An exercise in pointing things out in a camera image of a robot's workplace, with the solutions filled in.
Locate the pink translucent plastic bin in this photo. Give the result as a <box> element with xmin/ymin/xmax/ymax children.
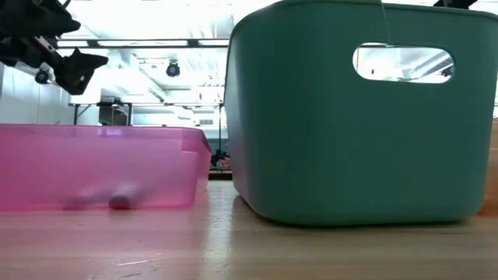
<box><xmin>0</xmin><ymin>123</ymin><xmax>213</xmax><ymax>213</ymax></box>

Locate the orange translucent plastic bin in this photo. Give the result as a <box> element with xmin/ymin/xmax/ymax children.
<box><xmin>478</xmin><ymin>116</ymin><xmax>498</xmax><ymax>217</ymax></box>

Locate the long ceiling light rail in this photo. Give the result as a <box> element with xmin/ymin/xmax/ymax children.
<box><xmin>56</xmin><ymin>37</ymin><xmax>230</xmax><ymax>49</ymax></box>

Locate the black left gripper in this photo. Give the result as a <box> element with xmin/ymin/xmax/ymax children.
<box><xmin>0</xmin><ymin>0</ymin><xmax>109</xmax><ymax>96</ymax></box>

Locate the teal plastic bin with handles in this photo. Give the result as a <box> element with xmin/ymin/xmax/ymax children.
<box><xmin>223</xmin><ymin>0</ymin><xmax>498</xmax><ymax>227</ymax></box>

